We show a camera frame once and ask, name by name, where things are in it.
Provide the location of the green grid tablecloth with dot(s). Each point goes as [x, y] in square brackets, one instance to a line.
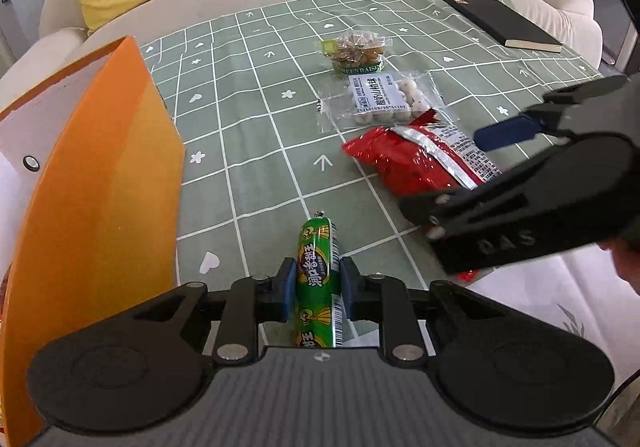
[242, 91]

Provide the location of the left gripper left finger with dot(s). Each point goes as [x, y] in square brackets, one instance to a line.
[239, 311]

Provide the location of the red snack bag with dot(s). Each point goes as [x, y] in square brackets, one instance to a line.
[425, 155]

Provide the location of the green sausage stick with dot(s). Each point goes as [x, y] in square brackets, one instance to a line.
[318, 304]

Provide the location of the orange storage box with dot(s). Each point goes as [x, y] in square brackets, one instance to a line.
[91, 171]

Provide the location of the black notebook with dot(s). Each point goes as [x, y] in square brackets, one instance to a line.
[505, 25]

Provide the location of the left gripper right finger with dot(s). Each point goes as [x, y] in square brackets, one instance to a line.
[396, 310]

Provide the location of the clear white candy bag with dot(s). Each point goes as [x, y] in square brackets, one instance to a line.
[388, 98]

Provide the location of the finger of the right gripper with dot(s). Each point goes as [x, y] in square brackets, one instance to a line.
[507, 132]

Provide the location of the person right hand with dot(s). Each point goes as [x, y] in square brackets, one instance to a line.
[625, 260]

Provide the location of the green candy bag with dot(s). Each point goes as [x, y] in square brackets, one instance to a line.
[356, 52]

